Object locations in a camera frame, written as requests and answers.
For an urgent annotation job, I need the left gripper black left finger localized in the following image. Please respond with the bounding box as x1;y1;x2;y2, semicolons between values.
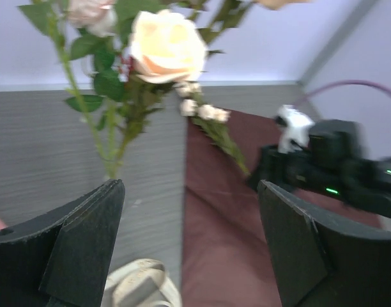
0;180;125;307

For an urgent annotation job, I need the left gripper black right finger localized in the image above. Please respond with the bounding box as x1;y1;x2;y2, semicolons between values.
258;181;391;306

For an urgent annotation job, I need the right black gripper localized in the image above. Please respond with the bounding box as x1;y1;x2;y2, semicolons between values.
246;144;314;192

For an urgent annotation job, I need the cream ribbon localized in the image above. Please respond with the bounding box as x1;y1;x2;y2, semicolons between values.
104;258;183;307

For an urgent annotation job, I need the dark red wrapping paper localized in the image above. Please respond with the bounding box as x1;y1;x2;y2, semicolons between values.
181;108;385;307

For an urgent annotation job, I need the small pink bud spray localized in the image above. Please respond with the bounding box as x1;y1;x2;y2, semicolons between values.
174;81;250;175

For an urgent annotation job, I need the cream rose stem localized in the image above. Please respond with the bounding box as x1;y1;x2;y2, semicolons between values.
93;8;228;180

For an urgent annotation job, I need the pink flower stem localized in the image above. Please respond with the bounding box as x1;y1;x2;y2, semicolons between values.
17;1;117;159

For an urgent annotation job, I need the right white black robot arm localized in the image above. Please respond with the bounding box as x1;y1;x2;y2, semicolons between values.
247;118;391;219

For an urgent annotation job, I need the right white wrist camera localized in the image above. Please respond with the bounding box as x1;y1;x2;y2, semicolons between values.
275;105;315;154

